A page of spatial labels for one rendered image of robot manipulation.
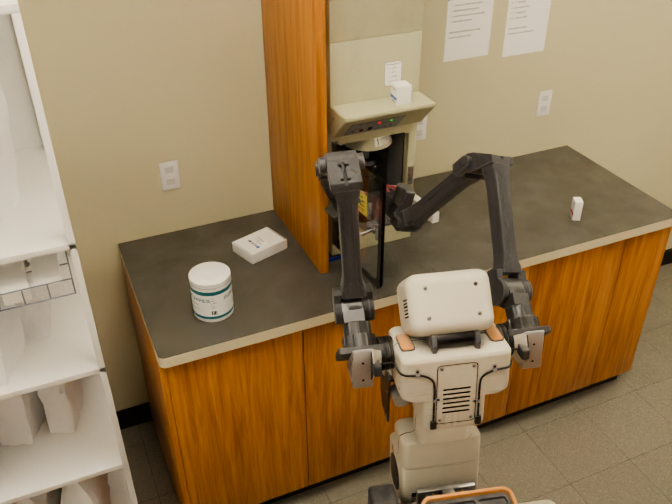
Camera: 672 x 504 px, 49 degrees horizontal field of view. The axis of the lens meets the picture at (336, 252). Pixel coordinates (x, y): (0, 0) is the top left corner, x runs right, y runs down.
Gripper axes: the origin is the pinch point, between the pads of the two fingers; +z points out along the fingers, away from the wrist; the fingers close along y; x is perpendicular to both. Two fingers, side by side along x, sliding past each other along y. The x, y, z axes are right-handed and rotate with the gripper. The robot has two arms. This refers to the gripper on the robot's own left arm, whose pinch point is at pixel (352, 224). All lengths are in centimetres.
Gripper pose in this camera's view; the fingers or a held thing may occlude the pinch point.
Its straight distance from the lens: 231.5
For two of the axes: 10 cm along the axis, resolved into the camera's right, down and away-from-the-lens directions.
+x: 4.7, 4.9, -7.3
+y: -8.0, 5.9, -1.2
